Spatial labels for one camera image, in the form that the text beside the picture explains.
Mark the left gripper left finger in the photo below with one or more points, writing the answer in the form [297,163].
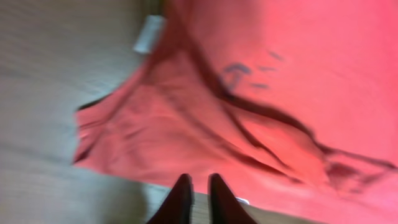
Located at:
[177,206]

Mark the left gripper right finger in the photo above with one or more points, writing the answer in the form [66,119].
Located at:
[224,207]

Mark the red t-shirt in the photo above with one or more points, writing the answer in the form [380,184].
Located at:
[294,103]

